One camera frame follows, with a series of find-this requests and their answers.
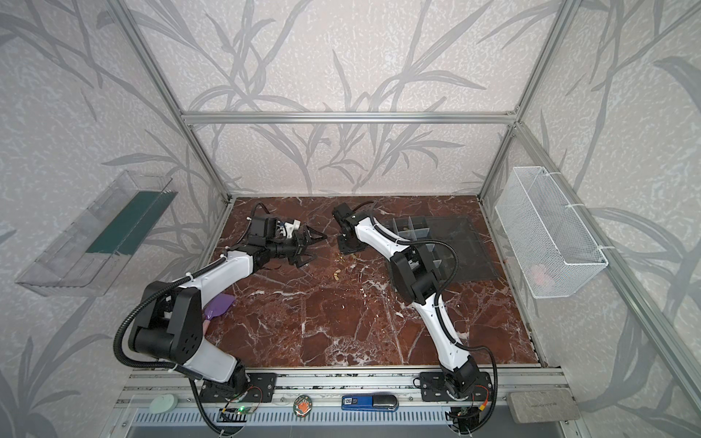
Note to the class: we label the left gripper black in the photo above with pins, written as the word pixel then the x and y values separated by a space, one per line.
pixel 299 247

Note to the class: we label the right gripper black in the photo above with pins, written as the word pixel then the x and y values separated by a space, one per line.
pixel 345 250

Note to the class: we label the grey compartment organizer box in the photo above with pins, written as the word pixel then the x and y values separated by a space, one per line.
pixel 415 228

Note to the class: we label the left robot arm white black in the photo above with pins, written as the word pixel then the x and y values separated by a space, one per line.
pixel 166 329

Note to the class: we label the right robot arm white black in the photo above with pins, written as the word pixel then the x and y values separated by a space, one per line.
pixel 417 281

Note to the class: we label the pink purple spatula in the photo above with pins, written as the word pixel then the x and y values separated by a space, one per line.
pixel 217 307

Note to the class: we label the blue black usb device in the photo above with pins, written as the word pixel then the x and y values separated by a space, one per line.
pixel 376 402

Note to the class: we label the round orange button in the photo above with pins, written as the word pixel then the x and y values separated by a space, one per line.
pixel 302 406

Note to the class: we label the pink object in basket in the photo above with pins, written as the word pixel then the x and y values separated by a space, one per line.
pixel 541 276

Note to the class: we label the white round disc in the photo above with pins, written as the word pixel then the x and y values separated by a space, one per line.
pixel 162 404

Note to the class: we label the grey rectangular pad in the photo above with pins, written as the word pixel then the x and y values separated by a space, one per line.
pixel 543 406

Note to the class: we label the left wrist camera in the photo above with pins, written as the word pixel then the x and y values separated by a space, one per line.
pixel 286 230

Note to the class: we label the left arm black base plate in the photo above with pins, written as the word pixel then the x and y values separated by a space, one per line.
pixel 259 388

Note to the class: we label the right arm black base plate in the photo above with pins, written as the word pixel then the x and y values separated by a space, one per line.
pixel 433 388

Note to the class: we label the white wire mesh basket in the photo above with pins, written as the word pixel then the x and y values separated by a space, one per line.
pixel 544 227

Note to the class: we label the clear plastic wall bin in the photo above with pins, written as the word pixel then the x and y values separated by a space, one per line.
pixel 86 259

